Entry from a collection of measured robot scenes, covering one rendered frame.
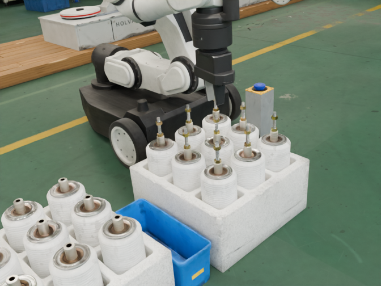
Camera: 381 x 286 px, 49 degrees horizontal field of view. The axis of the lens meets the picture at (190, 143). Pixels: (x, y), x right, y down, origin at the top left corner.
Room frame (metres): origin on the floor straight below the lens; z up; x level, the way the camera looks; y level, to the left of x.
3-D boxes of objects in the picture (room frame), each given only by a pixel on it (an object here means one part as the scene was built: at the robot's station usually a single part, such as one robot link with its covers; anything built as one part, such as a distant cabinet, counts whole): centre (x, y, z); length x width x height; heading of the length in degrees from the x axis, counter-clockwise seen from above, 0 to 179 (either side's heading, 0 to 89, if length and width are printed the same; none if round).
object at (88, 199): (0.82, 0.25, 0.26); 0.02 x 0.02 x 0.03
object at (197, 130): (1.19, 0.00, 0.25); 0.08 x 0.08 x 0.01
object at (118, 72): (1.81, 0.22, 0.28); 0.21 x 0.20 x 0.13; 41
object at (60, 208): (0.91, 0.33, 0.16); 0.10 x 0.10 x 0.18
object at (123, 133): (1.43, 0.24, 0.10); 0.20 x 0.05 x 0.20; 41
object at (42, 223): (0.74, 0.34, 0.26); 0.02 x 0.02 x 0.03
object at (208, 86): (0.95, -0.06, 0.48); 0.03 x 0.02 x 0.06; 118
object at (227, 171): (0.93, -0.07, 0.25); 0.08 x 0.08 x 0.01
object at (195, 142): (1.19, 0.00, 0.16); 0.10 x 0.10 x 0.18
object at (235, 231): (1.10, -0.08, 0.09); 0.39 x 0.39 x 0.18; 41
